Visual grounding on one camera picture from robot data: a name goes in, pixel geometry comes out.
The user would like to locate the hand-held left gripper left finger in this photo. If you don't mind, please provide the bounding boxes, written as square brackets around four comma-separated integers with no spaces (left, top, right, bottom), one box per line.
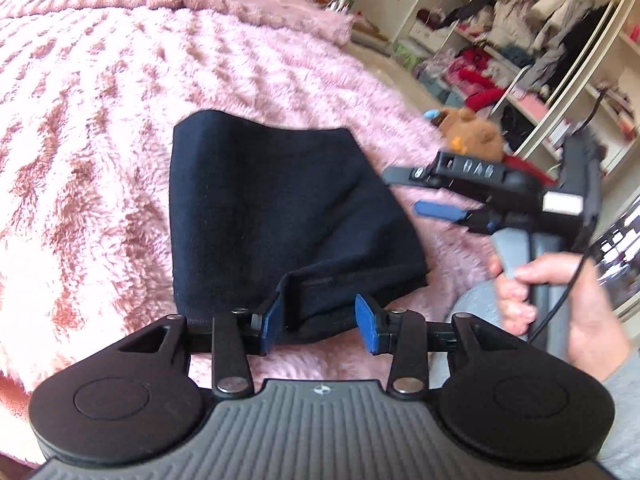
[106,294,282,397]

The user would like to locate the pale pink ribbed blanket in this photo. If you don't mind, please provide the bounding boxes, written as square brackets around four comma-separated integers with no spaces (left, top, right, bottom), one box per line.
[0,0,357,50]

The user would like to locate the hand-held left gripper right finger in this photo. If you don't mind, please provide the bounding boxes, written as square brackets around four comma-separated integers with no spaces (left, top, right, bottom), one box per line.
[353,293,533,397]

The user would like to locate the red cloth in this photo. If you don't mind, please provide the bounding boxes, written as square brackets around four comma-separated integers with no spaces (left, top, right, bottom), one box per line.
[500,152,557,183]

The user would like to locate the shiny chrome object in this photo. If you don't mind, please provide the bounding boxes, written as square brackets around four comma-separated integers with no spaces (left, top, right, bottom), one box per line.
[589,204,640,313]

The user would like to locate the dark navy pants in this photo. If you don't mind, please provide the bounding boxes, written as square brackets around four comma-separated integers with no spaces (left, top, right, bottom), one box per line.
[169,109,432,347]

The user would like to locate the white open wardrobe shelving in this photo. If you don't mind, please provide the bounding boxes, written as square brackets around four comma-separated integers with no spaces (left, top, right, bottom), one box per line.
[407,0,640,177]

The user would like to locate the person's right hand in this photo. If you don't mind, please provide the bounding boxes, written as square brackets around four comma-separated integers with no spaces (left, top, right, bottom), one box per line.
[487,251,635,385]

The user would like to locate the grey cloth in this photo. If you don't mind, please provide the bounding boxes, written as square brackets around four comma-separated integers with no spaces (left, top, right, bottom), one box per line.
[451,279,507,323]

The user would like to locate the green plastic stool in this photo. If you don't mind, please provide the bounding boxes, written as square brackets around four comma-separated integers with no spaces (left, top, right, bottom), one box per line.
[394,39,427,70]

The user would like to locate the pile of folded clothes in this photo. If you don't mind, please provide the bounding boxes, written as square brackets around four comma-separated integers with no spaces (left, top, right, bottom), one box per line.
[417,42,533,113]

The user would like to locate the patterned pink fluffy blanket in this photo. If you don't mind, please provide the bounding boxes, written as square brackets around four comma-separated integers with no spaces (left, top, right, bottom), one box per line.
[0,7,501,466]

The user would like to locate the person's right forearm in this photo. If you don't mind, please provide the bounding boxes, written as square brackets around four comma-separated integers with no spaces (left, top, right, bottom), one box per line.
[594,349,640,478]

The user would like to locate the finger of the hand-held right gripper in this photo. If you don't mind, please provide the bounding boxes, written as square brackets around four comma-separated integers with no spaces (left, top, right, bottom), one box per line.
[413,199,475,225]
[381,163,443,186]

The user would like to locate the hanging clothes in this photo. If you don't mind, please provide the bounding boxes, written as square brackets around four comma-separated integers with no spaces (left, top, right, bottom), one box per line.
[440,0,623,93]

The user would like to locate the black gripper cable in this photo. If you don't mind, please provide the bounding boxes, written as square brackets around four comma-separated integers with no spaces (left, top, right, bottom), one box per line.
[527,87,610,343]

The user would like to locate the brown plush bear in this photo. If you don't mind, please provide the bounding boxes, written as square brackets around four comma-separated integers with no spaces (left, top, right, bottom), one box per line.
[425,106,507,162]

